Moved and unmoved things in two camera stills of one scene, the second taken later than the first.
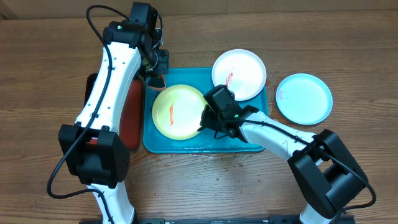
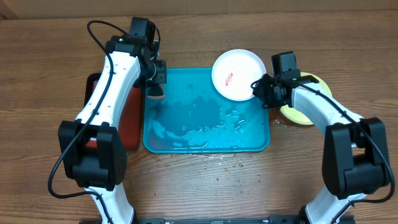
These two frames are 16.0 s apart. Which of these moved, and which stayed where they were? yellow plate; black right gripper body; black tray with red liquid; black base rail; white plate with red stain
Moved: yellow plate; black right gripper body
Stayed: white plate with red stain; black tray with red liquid; black base rail
